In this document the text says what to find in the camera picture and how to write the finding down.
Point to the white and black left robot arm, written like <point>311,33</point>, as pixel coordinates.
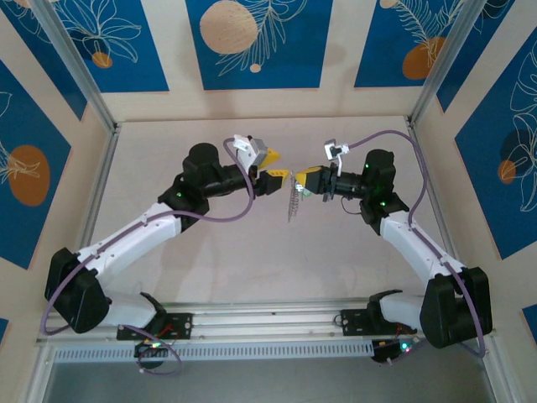
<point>126,235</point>

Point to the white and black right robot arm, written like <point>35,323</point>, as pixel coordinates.
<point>411,247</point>

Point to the black electronics box green light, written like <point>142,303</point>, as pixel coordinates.
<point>147,350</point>
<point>384,352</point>

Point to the aluminium side rail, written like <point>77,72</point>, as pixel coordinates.
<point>435,201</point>
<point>101,180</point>

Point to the aluminium corner post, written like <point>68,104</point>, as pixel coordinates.
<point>444,63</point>
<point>76,63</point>

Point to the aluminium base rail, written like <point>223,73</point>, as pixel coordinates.
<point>272,321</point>

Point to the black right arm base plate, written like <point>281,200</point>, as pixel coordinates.
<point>352,321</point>

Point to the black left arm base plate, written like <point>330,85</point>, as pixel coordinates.
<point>184,325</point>

